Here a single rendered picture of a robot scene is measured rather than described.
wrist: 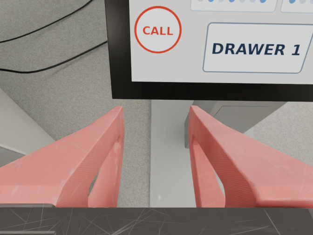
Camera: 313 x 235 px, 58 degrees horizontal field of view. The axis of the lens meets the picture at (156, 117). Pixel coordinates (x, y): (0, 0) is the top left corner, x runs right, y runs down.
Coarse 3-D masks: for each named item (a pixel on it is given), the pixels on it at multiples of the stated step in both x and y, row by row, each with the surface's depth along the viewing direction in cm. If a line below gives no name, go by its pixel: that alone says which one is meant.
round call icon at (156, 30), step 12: (132, 12) 24; (144, 12) 24; (156, 12) 24; (168, 12) 24; (180, 12) 24; (132, 24) 24; (144, 24) 24; (156, 24) 24; (168, 24) 24; (180, 24) 24; (144, 36) 25; (156, 36) 25; (168, 36) 25; (180, 36) 25; (144, 48) 25; (156, 48) 25; (168, 48) 25; (180, 48) 25
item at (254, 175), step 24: (192, 120) 12; (216, 120) 10; (192, 144) 12; (216, 144) 8; (240, 144) 8; (264, 144) 8; (192, 168) 12; (216, 168) 8; (240, 168) 6; (264, 168) 6; (288, 168) 6; (312, 168) 6; (216, 192) 11; (240, 192) 6; (264, 192) 5; (288, 192) 5; (312, 192) 5
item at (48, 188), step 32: (96, 128) 9; (32, 160) 7; (64, 160) 7; (96, 160) 8; (0, 192) 5; (32, 192) 5; (64, 192) 6; (96, 192) 11; (0, 224) 5; (32, 224) 5; (64, 224) 5; (96, 224) 5; (128, 224) 5; (160, 224) 5; (192, 224) 5; (224, 224) 5; (256, 224) 5; (288, 224) 5
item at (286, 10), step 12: (192, 0) 23; (204, 0) 23; (216, 0) 23; (228, 0) 23; (240, 0) 23; (252, 0) 23; (264, 0) 23; (276, 0) 23; (288, 0) 23; (300, 0) 23; (312, 0) 23; (192, 12) 24; (204, 12) 24; (216, 12) 24; (228, 12) 24; (240, 12) 24; (252, 12) 24; (264, 12) 24; (276, 12) 24; (288, 12) 24; (300, 12) 24; (312, 12) 24
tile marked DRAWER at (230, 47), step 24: (216, 24) 24; (240, 24) 24; (264, 24) 24; (288, 24) 24; (312, 24) 24; (216, 48) 25; (240, 48) 25; (264, 48) 25; (288, 48) 25; (216, 72) 27; (240, 72) 27; (264, 72) 27; (288, 72) 27
